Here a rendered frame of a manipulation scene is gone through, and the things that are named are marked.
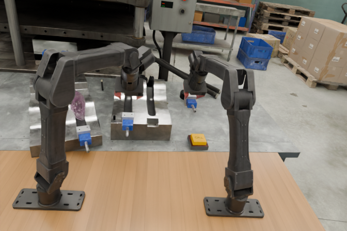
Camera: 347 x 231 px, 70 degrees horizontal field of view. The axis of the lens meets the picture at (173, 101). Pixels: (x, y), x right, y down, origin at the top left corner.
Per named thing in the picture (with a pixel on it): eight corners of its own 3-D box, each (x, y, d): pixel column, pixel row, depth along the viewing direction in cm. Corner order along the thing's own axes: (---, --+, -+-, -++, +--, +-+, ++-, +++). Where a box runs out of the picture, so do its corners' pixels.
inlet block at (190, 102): (199, 116, 112) (201, 106, 110) (188, 116, 111) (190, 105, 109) (193, 103, 124) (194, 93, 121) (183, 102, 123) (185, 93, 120)
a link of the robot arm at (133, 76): (131, 66, 91) (132, 54, 85) (143, 75, 90) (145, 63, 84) (118, 77, 88) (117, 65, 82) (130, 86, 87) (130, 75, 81)
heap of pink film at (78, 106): (89, 119, 109) (88, 104, 105) (43, 125, 101) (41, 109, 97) (80, 92, 128) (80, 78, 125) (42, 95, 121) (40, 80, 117)
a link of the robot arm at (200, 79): (189, 72, 109) (193, 62, 103) (201, 71, 110) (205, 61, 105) (193, 85, 105) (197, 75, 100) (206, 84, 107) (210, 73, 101)
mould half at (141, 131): (169, 141, 112) (173, 115, 106) (110, 139, 108) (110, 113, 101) (159, 89, 155) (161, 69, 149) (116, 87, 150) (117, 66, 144)
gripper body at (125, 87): (115, 79, 95) (115, 67, 88) (142, 81, 97) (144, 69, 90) (114, 94, 91) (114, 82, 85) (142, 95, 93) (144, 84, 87)
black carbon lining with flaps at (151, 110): (156, 120, 113) (159, 102, 108) (121, 119, 110) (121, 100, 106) (152, 85, 143) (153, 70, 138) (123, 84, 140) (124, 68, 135)
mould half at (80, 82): (102, 145, 104) (102, 124, 99) (31, 158, 93) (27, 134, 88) (84, 90, 142) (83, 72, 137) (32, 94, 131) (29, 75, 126)
